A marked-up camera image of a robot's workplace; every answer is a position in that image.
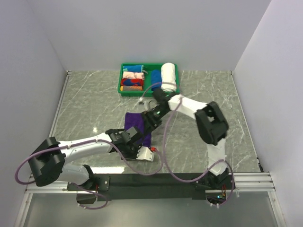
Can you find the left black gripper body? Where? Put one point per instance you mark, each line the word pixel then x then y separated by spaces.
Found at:
pixel 131 152

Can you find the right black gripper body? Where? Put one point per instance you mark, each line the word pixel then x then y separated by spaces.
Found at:
pixel 155 116

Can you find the purple towel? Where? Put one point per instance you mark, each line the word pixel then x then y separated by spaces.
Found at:
pixel 135 119

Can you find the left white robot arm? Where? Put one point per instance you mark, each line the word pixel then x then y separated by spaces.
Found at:
pixel 51 161

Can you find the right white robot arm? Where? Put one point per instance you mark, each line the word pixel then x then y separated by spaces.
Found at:
pixel 211 123

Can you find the white rolled towel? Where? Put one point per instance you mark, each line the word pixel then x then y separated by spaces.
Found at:
pixel 168 77

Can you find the orange grey rolled towel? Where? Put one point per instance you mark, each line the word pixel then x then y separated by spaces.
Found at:
pixel 131 88

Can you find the red blue rolled towel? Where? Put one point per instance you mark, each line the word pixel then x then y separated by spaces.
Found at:
pixel 132 82

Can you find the green plastic tray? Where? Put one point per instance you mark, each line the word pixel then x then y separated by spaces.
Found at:
pixel 148 68

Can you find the pink rolled towel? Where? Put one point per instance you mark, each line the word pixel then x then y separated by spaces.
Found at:
pixel 133 75

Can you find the teal blue rolled towel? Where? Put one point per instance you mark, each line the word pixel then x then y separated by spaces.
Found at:
pixel 133 68

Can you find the black base bar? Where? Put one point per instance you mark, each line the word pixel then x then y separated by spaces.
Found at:
pixel 158 186

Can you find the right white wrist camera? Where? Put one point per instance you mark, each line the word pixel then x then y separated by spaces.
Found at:
pixel 146 103

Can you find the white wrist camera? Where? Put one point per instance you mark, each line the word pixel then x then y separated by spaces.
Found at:
pixel 146 103
pixel 145 154

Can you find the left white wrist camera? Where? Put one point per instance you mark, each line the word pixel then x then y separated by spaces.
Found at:
pixel 145 154

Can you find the left aluminium side rail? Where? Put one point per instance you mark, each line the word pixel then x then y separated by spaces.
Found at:
pixel 56 116

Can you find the aluminium side rail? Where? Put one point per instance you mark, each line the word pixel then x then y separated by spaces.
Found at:
pixel 251 139
pixel 56 116

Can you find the right aluminium side rail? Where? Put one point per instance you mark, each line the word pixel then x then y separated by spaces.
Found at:
pixel 251 139

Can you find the aluminium front rail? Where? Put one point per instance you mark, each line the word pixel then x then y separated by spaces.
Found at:
pixel 244 182

